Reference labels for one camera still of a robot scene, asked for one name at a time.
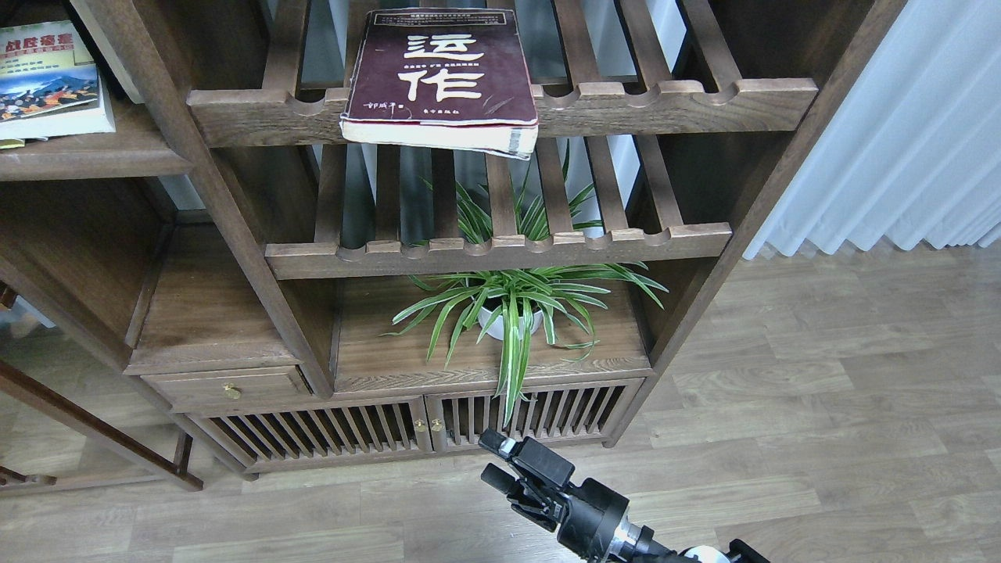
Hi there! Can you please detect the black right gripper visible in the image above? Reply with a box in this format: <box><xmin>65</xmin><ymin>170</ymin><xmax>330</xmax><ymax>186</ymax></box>
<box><xmin>479</xmin><ymin>429</ymin><xmax>658</xmax><ymax>562</ymax></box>

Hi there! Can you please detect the dark red book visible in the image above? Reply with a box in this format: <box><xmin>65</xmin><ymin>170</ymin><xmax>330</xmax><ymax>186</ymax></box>
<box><xmin>339</xmin><ymin>8</ymin><xmax>539</xmax><ymax>160</ymax></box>

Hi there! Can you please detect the colourful 300 paperback book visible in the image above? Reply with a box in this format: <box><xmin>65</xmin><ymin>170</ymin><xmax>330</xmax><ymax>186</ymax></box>
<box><xmin>1</xmin><ymin>20</ymin><xmax>116</xmax><ymax>149</ymax></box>

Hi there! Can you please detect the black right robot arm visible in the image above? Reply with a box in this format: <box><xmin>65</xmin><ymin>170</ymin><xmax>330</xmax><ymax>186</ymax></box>
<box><xmin>479</xmin><ymin>429</ymin><xmax>766</xmax><ymax>562</ymax></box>

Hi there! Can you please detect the white plant pot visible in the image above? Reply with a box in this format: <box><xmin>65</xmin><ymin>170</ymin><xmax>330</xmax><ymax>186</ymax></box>
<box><xmin>478</xmin><ymin>298</ymin><xmax>544</xmax><ymax>341</ymax></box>

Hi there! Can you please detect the brass drawer knob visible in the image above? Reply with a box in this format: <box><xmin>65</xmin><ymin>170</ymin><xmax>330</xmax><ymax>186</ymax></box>
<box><xmin>223</xmin><ymin>382</ymin><xmax>242</xmax><ymax>400</ymax></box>

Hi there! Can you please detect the dark wooden bookshelf unit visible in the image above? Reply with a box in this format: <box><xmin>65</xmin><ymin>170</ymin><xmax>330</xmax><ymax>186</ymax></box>
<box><xmin>2</xmin><ymin>1</ymin><xmax>905</xmax><ymax>479</ymax></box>

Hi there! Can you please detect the white pleated curtain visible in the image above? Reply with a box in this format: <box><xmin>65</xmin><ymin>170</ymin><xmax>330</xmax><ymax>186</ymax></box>
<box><xmin>743</xmin><ymin>1</ymin><xmax>1000</xmax><ymax>259</ymax></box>

